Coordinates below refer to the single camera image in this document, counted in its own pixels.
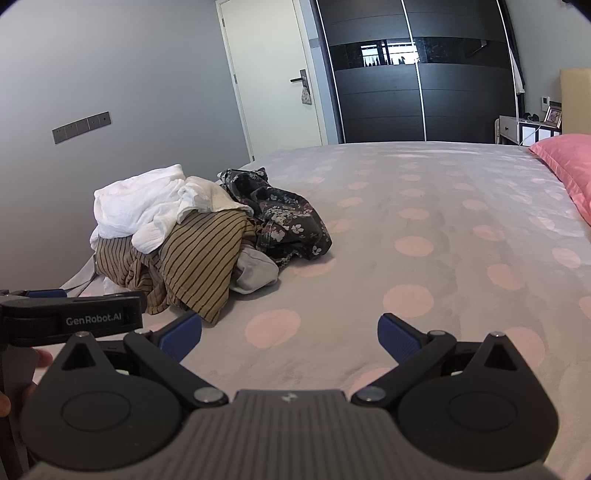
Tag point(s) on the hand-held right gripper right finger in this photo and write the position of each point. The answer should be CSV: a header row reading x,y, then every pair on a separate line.
x,y
397,339

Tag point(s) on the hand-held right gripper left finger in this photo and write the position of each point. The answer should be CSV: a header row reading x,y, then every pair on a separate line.
x,y
180,334

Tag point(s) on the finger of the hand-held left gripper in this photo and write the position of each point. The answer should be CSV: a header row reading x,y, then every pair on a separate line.
x,y
46,293

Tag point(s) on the white gauze pants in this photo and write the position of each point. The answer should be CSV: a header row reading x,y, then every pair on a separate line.
x,y
134,198

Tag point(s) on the person's left hand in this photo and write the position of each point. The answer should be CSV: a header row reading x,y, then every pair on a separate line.
x,y
44,358

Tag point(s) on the brown striped garment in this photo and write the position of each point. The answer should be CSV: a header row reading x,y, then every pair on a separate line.
x,y
198,258

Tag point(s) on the light grey garment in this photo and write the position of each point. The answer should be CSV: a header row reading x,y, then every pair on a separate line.
x,y
254,272

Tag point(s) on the grey bed with pink dots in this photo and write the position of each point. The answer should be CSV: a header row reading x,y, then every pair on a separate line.
x,y
415,207

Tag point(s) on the dark floral garment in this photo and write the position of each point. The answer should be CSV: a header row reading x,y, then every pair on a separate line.
x,y
286,217

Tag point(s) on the white nightstand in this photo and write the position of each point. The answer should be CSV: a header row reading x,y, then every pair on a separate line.
x,y
508,130

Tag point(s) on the white door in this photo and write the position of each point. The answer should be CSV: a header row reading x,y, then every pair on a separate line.
x,y
272,106

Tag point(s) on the pink pillow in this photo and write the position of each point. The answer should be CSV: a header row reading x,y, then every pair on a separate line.
x,y
568,161

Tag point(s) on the black sliding wardrobe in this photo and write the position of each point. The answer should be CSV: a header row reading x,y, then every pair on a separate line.
x,y
378,92

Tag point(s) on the small hanging pouch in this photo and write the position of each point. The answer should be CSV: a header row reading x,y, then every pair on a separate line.
x,y
305,96

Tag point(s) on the beige headboard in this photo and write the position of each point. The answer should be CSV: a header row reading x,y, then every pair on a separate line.
x,y
576,101

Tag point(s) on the grey wall switch panel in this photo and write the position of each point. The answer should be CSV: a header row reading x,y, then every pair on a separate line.
x,y
81,128

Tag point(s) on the photo frame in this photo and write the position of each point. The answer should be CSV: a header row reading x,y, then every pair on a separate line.
x,y
552,115

